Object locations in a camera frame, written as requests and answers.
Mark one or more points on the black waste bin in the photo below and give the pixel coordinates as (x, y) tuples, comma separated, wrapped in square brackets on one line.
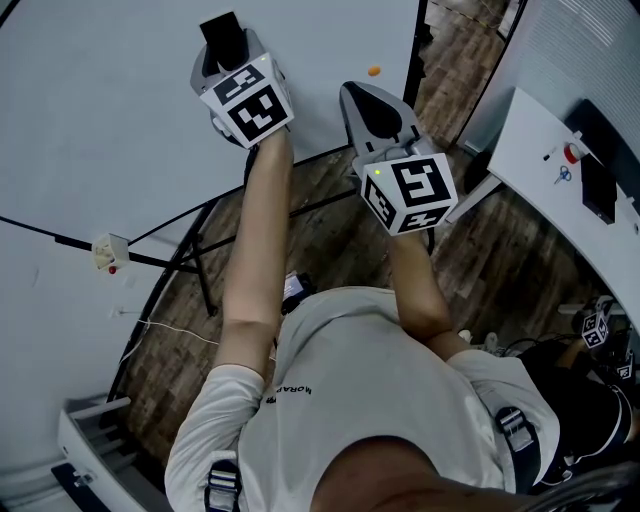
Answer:
[(477, 172)]

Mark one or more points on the blue scissors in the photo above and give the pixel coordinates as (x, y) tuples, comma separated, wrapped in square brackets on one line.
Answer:
[(563, 175)]

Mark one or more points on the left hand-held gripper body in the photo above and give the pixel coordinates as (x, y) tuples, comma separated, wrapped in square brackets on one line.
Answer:
[(250, 105)]

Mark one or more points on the white metal rack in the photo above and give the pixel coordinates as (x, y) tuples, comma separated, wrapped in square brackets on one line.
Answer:
[(75, 440)]

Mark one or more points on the white box with red button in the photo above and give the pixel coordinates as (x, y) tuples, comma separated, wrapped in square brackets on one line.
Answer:
[(111, 250)]

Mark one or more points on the black box device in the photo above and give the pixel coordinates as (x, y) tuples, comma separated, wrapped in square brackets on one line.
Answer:
[(599, 192)]

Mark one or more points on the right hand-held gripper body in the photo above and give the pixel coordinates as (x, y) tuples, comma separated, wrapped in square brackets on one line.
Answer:
[(420, 190)]

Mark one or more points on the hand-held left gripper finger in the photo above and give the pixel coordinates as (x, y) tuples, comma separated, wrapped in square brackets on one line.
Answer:
[(202, 72), (254, 46)]

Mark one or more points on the large whiteboard with black frame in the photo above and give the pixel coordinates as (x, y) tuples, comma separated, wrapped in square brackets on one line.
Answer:
[(125, 125)]

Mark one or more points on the white window blinds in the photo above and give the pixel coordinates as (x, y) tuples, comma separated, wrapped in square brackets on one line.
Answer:
[(565, 45)]

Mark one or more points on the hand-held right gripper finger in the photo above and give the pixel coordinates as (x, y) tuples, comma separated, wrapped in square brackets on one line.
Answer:
[(410, 125), (356, 132)]

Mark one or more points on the dark desk partition panel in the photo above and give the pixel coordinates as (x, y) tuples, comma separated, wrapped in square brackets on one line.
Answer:
[(615, 135)]

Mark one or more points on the person's right forearm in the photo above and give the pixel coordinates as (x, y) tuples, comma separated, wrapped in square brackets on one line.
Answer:
[(417, 285)]

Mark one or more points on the black flat panel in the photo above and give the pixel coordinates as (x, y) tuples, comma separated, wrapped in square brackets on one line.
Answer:
[(70, 492)]

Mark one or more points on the white wall socket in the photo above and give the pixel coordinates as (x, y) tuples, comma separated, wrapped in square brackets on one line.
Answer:
[(118, 312)]

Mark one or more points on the white office desk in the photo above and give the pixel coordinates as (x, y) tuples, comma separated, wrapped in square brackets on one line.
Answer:
[(530, 145)]

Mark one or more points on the red tape roll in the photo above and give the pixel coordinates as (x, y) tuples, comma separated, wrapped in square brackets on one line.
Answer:
[(573, 152)]

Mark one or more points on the person's left forearm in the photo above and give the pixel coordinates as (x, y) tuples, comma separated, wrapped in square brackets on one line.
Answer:
[(260, 240)]

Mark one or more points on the person's white t-shirt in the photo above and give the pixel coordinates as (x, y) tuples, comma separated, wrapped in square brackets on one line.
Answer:
[(360, 380)]

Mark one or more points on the orange round magnet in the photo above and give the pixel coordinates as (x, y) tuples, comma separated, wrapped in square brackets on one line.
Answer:
[(374, 70)]

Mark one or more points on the black whiteboard eraser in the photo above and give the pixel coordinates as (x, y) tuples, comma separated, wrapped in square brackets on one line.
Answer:
[(225, 40)]

